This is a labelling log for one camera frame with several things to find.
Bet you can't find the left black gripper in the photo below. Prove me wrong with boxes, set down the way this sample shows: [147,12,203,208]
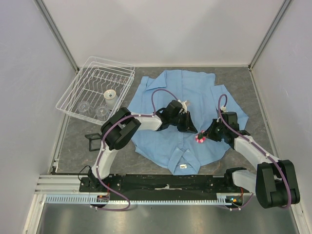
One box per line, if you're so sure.
[170,112,197,134]

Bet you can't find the pink flower smiley brooch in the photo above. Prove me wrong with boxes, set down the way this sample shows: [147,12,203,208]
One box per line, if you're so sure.
[195,131,206,143]

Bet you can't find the light blue button shirt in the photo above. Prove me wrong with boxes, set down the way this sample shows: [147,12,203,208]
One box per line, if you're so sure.
[128,70,248,175]

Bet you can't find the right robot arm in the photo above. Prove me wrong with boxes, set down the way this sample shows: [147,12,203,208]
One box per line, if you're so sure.
[196,112,300,209]

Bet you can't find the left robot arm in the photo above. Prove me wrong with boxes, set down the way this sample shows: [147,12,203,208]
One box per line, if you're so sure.
[79,100,197,193]

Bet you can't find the frosted white cup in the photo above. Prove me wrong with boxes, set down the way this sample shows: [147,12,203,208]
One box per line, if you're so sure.
[103,89,118,110]

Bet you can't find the clear drinking glass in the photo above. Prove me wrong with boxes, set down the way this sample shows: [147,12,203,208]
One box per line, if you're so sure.
[77,101,91,117]
[95,105,110,121]

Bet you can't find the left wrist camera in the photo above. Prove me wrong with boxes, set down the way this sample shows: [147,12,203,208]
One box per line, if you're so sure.
[178,100,190,113]

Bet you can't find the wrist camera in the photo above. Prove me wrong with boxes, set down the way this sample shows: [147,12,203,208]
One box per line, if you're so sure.
[178,100,190,113]
[219,106,227,113]

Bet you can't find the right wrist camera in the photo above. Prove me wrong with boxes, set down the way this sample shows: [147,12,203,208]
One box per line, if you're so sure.
[219,106,227,113]

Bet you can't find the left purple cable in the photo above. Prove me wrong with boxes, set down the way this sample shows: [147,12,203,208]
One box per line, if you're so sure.
[89,89,181,212]

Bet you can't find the slotted grey cable duct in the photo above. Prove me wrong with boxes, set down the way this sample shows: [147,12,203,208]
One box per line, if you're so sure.
[45,194,239,205]

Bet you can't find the small black square frame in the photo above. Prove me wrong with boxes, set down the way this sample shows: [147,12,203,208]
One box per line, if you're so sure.
[85,133,101,152]

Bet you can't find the white wire dish rack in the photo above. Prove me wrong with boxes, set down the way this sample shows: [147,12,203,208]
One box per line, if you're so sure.
[56,56,135,125]

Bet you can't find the right aluminium frame post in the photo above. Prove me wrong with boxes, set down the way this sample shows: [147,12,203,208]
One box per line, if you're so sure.
[248,0,292,72]

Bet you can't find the aluminium frame post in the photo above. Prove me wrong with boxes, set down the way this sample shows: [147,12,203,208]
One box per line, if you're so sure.
[248,0,292,72]
[34,0,79,73]

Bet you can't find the left aluminium frame post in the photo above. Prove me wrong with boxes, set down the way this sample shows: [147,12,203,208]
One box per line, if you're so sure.
[34,0,79,73]

